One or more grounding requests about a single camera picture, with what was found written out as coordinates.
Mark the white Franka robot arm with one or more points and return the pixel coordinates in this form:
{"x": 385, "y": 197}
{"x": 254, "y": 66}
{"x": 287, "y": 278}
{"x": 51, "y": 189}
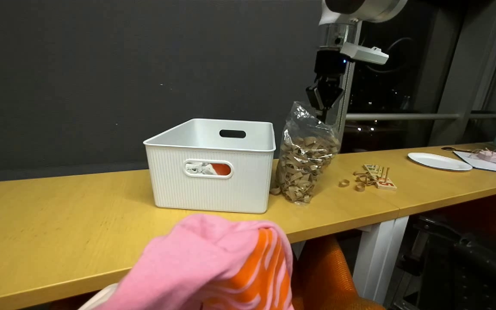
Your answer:
{"x": 369, "y": 10}

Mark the white paper sheet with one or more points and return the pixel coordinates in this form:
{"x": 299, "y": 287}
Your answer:
{"x": 490, "y": 166}

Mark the orange chair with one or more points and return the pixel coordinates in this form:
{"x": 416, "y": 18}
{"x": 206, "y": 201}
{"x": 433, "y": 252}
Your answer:
{"x": 326, "y": 277}

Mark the white fabric item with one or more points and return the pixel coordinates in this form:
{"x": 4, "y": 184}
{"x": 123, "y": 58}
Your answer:
{"x": 101, "y": 297}

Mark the white plastic storage bin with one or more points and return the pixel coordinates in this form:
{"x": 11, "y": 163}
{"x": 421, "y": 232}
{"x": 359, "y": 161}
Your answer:
{"x": 214, "y": 192}

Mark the white table leg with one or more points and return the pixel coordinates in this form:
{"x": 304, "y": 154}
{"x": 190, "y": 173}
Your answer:
{"x": 378, "y": 259}

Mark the white plate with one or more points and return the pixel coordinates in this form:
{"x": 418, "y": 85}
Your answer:
{"x": 438, "y": 163}

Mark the grey wrist camera bar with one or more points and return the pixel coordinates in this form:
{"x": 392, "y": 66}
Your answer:
{"x": 369, "y": 54}

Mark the black robot cart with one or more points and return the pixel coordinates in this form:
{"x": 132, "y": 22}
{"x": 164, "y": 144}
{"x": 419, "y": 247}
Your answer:
{"x": 466, "y": 270}

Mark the tan rubber band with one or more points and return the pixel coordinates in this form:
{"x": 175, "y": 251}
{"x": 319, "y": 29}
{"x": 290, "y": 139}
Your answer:
{"x": 369, "y": 180}
{"x": 361, "y": 187}
{"x": 359, "y": 173}
{"x": 345, "y": 184}

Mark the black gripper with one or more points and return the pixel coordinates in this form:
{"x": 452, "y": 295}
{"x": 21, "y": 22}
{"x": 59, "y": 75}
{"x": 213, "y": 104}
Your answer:
{"x": 330, "y": 63}

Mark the pink orange cloth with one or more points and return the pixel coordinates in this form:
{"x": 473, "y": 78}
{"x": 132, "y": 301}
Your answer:
{"x": 202, "y": 264}

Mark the white orange packet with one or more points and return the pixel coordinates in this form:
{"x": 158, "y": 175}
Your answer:
{"x": 207, "y": 170}

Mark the grey window rail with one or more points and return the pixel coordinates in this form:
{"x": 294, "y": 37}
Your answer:
{"x": 409, "y": 116}

